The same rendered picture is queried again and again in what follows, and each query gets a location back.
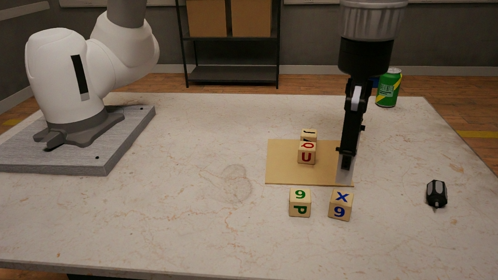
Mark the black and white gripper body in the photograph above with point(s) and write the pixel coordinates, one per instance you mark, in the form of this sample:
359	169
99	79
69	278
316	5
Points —
362	60

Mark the green drink can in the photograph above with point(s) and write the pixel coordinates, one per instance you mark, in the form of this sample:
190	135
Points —
388	88

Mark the tan flat mat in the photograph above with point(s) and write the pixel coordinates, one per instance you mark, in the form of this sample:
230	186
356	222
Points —
282	167

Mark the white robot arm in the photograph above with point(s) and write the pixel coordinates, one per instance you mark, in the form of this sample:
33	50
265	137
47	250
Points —
70	76

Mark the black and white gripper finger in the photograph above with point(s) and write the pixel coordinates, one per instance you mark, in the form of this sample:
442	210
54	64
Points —
362	127
354	108

